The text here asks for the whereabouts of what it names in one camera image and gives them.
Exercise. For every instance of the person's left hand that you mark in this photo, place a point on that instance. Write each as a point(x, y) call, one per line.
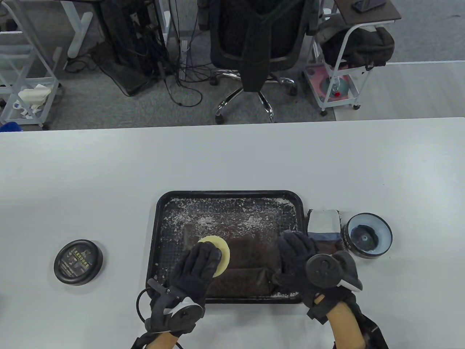
point(192, 272)

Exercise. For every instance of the black computer tower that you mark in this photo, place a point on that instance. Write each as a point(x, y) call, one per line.
point(123, 36)

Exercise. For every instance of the person's left forearm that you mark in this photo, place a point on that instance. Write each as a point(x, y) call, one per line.
point(163, 341)

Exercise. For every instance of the white power strip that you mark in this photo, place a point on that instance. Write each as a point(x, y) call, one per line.
point(184, 49)

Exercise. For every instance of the white cart with brown top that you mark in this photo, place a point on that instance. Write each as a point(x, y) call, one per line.
point(367, 16)

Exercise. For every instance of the person's right hand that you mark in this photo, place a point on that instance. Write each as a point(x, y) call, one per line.
point(294, 254)

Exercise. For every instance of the black plastic tray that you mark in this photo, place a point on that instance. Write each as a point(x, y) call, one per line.
point(170, 218)

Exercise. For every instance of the person's right forearm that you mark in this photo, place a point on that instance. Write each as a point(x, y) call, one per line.
point(345, 327)

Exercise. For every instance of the clear bottle with red cap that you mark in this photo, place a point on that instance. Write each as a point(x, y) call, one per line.
point(338, 89)

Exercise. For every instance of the black leather care cream jar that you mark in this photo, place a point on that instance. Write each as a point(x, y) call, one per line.
point(368, 235)

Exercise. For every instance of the pink round plate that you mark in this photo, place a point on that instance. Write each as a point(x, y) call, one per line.
point(314, 78)

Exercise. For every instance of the brown leather bag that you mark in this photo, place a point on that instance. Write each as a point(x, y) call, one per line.
point(247, 261)

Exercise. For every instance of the white desk leg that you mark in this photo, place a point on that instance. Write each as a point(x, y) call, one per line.
point(78, 32)
point(166, 21)

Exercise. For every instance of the black office chair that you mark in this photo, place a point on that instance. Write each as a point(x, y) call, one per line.
point(258, 36)

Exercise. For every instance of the white foam block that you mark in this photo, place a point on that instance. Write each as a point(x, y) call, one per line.
point(34, 93)

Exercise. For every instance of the black hand controller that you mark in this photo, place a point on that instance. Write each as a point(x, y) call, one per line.
point(185, 314)
point(323, 271)

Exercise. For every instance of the blue object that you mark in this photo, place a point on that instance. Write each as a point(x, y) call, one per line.
point(9, 127)

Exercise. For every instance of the black backpack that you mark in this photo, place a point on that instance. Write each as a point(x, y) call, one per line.
point(367, 43)

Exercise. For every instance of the black round jar lid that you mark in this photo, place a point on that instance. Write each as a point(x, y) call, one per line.
point(78, 261)

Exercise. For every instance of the black phone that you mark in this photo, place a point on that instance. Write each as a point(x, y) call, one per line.
point(367, 5)

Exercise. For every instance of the white blue brown cloth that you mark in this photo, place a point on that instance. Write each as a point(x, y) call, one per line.
point(323, 221)

